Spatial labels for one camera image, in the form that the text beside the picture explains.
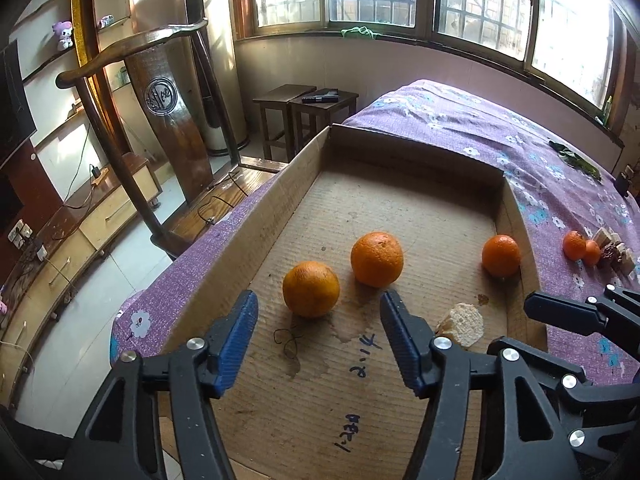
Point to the purple plush toy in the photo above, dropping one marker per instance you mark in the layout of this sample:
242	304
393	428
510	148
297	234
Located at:
63	34

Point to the dark wooden chair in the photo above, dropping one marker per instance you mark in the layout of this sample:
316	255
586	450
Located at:
175	125

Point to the green bottle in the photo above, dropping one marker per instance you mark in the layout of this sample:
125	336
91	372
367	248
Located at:
607	112

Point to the white tower air conditioner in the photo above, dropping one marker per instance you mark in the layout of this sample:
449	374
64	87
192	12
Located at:
225	85

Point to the large orange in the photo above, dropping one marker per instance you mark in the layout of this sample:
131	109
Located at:
310	290
376	260
501	256

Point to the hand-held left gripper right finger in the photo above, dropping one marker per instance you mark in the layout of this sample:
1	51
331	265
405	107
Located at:
400	340

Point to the small orange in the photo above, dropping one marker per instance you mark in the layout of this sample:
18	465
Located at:
593	254
574	245

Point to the purple floral tablecloth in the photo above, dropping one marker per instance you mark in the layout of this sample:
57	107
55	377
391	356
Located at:
450	110

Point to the white wall shelf unit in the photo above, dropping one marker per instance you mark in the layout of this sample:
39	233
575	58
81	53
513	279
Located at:
60	125

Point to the green leafy vegetables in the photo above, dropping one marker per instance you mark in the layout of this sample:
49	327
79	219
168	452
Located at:
575	160

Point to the black remote control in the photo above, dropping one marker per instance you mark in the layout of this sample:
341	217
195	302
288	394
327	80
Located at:
314	99

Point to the pale bread piece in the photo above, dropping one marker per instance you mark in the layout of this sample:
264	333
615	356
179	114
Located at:
627	261
600	235
616	240

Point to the dark wooden stool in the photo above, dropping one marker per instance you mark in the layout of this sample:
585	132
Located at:
272	97
325	110

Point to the wooden television cabinet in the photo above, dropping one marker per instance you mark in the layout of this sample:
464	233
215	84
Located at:
75	270

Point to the small pale toy figure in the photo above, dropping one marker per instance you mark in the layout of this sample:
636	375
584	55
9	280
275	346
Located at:
106	21

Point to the black charger on cabinet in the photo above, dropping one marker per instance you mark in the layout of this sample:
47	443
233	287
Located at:
96	172

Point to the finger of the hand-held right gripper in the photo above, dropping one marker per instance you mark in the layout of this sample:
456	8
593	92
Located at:
560	307
595	400

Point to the dark brown cake piece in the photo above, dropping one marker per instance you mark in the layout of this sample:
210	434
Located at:
609	252

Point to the window with metal bars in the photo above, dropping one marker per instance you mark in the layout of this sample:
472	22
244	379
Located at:
475	5

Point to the black round container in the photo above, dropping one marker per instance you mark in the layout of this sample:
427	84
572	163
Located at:
624	182

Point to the shallow cardboard box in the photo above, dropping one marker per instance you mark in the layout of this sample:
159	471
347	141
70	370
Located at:
320	210

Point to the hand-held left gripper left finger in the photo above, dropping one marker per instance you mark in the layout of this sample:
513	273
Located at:
235	345

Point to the green cloth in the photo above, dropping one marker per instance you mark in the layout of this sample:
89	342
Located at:
360	32

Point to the black flat television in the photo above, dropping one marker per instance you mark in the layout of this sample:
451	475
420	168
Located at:
12	105

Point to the torn bread piece with crust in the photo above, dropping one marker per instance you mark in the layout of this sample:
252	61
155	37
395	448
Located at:
462	324

